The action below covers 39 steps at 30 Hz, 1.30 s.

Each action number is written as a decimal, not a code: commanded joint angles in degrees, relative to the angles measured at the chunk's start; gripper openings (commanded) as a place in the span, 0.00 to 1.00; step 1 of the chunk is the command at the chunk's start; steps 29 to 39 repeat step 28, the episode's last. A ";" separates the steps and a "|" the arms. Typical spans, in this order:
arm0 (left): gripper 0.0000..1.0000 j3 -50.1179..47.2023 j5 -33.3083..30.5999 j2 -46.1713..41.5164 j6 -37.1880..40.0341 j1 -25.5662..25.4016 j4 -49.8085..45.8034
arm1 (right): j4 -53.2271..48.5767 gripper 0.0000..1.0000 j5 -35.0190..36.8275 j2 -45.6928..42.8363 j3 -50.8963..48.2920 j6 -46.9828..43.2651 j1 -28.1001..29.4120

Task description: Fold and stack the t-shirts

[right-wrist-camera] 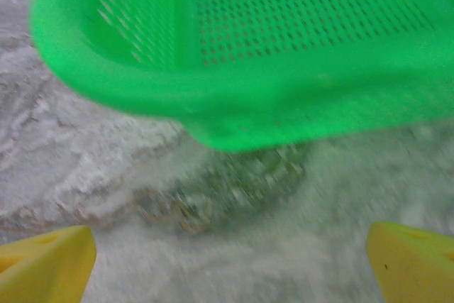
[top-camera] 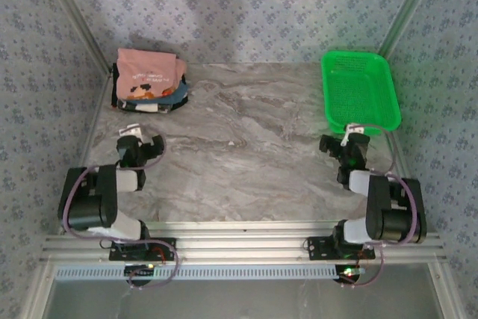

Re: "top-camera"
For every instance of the pink t-shirt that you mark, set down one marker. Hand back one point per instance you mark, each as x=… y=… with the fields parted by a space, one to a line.
x=145 y=72

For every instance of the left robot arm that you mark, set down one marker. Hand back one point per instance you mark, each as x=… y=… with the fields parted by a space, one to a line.
x=89 y=203

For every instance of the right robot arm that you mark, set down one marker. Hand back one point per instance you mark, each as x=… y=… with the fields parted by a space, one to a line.
x=388 y=214

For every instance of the blue t-shirt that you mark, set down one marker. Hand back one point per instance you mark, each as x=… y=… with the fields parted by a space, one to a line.
x=181 y=95

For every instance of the green plastic basket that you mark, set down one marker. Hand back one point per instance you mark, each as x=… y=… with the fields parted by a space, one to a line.
x=358 y=91

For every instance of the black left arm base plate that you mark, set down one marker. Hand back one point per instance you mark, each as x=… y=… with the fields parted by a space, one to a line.
x=168 y=250

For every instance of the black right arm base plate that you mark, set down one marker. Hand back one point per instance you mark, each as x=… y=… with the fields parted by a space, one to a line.
x=317 y=248

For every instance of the aluminium frame cross rail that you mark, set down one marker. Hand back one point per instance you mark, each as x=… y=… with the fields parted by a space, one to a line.
x=242 y=244

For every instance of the aluminium corner post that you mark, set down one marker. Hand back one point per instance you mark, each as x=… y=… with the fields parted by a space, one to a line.
x=74 y=16
x=407 y=9

